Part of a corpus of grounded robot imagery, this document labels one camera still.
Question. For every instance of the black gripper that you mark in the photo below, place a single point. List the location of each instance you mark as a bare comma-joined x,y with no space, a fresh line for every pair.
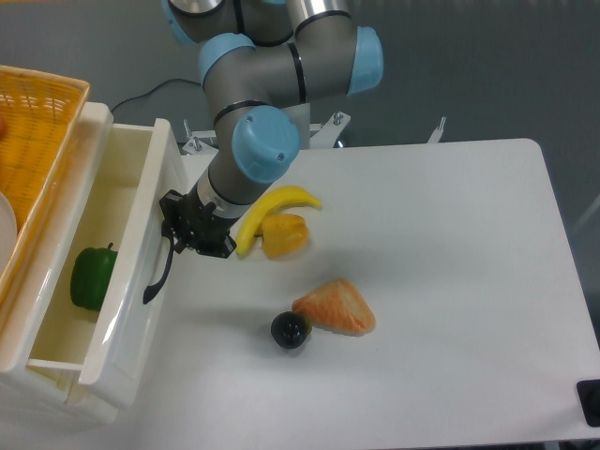
201,228

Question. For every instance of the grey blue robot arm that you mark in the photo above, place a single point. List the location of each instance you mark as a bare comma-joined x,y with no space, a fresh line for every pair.
257,59

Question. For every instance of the white drawer cabinet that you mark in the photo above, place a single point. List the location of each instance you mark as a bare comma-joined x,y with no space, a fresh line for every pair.
36,389

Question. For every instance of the orange yellow bell pepper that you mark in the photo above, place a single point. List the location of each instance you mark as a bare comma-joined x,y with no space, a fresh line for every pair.
283,234

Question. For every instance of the yellow banana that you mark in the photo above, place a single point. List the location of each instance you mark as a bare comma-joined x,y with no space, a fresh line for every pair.
271,201

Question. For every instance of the green bell pepper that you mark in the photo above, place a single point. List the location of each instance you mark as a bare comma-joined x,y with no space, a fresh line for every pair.
91,275

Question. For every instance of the black eggplant ball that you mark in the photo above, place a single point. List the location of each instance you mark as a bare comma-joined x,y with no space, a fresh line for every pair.
290,330

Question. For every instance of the orange bread wedge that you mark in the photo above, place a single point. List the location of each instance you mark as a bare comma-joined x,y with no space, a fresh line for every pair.
337,305

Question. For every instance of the white plate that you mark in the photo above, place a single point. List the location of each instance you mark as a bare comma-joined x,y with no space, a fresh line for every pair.
8,231

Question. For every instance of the yellow woven basket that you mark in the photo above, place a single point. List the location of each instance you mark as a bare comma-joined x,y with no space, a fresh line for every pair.
40,110

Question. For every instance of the black object at table edge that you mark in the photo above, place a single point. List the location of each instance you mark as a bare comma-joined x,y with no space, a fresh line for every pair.
589,395

